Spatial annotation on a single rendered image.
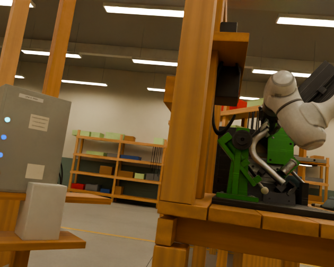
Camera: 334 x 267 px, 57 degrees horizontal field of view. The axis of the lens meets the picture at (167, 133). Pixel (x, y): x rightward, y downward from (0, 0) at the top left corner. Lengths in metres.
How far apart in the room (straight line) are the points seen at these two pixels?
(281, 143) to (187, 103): 0.73
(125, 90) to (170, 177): 10.37
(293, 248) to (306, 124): 0.40
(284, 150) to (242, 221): 0.71
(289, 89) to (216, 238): 0.55
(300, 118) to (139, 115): 9.89
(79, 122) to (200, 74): 10.57
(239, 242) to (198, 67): 0.52
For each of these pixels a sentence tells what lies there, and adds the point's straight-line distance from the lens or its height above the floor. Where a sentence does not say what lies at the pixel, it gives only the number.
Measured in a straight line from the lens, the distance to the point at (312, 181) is 10.44.
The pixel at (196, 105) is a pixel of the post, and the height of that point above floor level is 1.16.
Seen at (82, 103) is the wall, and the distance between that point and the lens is 11.52.
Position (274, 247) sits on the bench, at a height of 0.79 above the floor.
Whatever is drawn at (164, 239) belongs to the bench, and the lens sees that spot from 0.89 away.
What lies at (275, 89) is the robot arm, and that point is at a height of 1.29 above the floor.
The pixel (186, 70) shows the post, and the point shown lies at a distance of 0.93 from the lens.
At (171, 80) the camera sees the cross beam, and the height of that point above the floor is 1.26.
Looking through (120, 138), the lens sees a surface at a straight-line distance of 10.23.
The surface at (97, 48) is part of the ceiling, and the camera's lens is 9.64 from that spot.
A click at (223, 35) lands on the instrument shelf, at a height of 1.52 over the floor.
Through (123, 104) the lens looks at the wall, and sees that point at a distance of 11.06.
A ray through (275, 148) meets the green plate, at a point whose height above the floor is 1.14.
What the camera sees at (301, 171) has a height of 1.26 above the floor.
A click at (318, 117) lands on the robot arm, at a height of 1.20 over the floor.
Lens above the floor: 0.94
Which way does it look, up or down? 8 degrees up
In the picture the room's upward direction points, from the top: 7 degrees clockwise
